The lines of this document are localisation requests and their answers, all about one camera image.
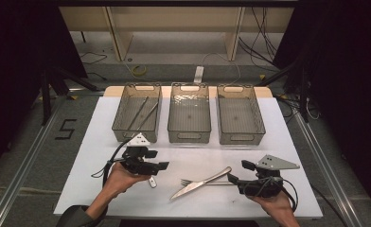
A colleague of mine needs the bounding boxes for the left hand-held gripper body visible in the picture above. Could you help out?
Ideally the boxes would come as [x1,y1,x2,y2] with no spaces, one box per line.
[121,132,159,176]

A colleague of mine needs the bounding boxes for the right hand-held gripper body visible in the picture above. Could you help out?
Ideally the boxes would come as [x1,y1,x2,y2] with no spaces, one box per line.
[237,154,301,199]

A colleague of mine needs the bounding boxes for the transparent grey plastic bin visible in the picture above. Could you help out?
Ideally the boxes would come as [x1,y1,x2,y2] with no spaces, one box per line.
[167,81,212,145]
[216,83,267,146]
[111,82,163,144]

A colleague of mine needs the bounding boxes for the metal fork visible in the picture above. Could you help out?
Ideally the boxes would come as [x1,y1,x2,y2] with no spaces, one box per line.
[180,178,239,187]

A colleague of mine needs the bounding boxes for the metal table knife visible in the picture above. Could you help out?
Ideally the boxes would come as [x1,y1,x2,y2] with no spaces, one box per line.
[168,166,233,201]

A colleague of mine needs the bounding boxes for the metal chopstick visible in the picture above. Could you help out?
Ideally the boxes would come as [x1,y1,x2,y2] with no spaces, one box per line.
[136,101,160,131]
[126,96,150,131]

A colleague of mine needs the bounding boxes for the person's right hand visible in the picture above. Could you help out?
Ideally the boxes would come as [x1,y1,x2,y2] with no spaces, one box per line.
[247,192,297,220]

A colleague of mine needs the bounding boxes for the person's left hand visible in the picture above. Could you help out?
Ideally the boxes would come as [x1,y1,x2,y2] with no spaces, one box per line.
[103,162,152,199]

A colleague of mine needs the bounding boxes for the white table sheet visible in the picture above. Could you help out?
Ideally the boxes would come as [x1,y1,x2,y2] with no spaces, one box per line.
[53,96,324,220]

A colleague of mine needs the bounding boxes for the black metal stand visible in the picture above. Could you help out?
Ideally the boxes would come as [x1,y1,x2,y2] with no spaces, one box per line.
[39,63,101,127]
[255,56,311,124]

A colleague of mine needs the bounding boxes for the white power strip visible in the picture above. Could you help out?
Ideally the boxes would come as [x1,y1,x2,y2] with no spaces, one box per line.
[193,65,205,85]

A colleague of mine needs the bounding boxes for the black curtain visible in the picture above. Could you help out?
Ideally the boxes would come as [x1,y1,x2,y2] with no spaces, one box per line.
[272,0,371,219]
[0,0,89,179]

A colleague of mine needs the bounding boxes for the light wooden shelf unit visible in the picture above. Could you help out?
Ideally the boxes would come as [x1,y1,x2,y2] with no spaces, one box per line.
[59,6,295,62]

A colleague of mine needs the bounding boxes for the left hand-held gripper cable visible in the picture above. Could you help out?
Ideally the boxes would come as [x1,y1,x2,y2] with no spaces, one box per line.
[91,138,134,189]

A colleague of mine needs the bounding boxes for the hand-held gripper cable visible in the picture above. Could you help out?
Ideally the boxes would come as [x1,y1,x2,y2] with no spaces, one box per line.
[91,138,134,189]
[243,175,300,213]

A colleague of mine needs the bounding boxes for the right hand-held gripper cable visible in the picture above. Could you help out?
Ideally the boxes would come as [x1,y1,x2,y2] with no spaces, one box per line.
[243,175,300,213]

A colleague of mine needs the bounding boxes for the aluminium floor rail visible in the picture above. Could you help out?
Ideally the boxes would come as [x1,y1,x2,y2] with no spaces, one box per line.
[0,94,66,227]
[291,110,366,227]

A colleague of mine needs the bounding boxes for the white floor cable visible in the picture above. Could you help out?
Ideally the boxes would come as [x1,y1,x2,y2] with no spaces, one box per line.
[202,51,242,87]

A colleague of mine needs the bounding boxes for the thin black floor cable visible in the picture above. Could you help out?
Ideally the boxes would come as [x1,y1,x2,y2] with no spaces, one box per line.
[79,51,109,66]

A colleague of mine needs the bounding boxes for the black cable bundle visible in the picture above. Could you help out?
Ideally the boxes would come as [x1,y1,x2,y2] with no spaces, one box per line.
[238,6,281,70]

